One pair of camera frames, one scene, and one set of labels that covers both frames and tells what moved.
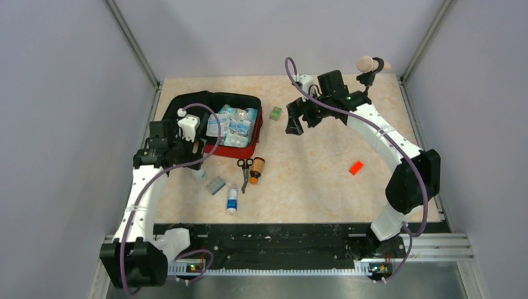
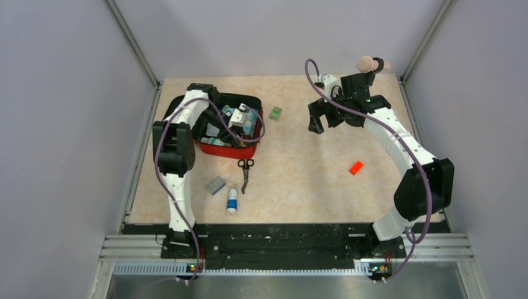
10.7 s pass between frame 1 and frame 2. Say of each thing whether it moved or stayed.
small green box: stayed
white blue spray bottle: stayed
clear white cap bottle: moved
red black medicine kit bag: stayed
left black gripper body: moved
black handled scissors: stayed
